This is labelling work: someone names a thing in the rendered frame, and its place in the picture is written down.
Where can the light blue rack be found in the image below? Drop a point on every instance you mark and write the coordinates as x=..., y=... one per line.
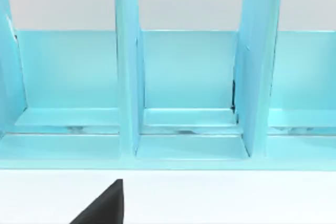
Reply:
x=183, y=77

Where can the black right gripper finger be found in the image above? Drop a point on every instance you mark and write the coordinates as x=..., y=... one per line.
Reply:
x=107, y=205

